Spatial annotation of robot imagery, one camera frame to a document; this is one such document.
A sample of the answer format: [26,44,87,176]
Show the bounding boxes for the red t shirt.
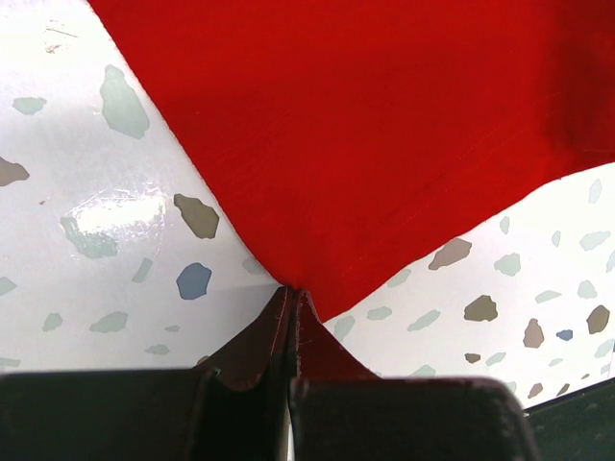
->
[92,1,614,320]

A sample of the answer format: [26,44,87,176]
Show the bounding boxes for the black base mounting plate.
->
[526,378,615,461]

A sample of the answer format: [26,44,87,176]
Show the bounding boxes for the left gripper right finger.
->
[288,291,540,460]

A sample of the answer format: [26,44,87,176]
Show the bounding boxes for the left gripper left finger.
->
[1,287,293,460]

